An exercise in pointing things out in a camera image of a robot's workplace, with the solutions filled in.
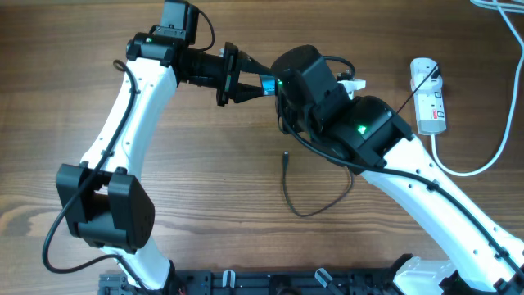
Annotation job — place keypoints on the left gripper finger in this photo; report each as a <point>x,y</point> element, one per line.
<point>246,92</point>
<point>249,65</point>

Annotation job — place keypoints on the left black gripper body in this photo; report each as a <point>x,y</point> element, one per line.
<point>228,74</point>

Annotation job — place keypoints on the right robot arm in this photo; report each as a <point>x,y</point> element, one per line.
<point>367,136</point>

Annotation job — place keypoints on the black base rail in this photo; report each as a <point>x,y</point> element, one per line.
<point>321,281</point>

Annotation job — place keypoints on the white power strip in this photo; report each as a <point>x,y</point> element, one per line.
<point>426,83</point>

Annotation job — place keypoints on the turquoise screen smartphone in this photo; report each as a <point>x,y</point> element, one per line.
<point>268,84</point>

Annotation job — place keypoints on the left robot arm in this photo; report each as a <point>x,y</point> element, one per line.
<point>103,201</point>

